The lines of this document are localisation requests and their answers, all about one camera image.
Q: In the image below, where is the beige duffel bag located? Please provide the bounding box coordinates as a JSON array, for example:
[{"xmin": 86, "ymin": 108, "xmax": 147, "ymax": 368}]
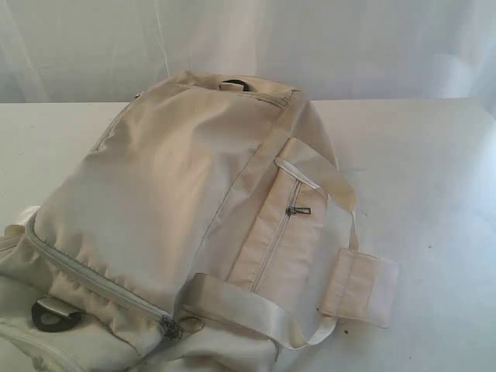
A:
[{"xmin": 1, "ymin": 71, "xmax": 398, "ymax": 371}]

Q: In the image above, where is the white backdrop curtain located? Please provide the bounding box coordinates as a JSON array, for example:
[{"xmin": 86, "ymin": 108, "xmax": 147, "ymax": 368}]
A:
[{"xmin": 1, "ymin": 1, "xmax": 495, "ymax": 111}]

